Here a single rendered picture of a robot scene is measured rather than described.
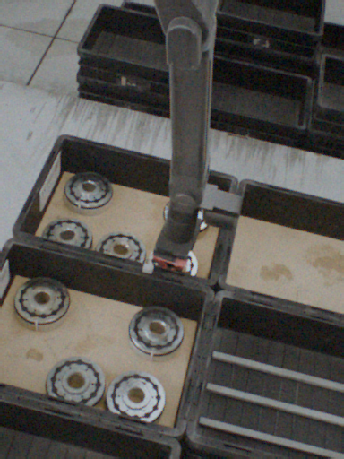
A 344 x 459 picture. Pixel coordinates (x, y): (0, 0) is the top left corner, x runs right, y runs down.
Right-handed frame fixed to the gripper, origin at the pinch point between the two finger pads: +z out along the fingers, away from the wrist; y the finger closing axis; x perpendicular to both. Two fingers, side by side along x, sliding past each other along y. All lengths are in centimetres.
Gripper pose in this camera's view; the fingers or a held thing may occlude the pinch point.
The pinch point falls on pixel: (173, 260)
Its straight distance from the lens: 134.8
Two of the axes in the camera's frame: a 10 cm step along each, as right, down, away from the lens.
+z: -1.3, 6.3, 7.7
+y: 3.0, -7.1, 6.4
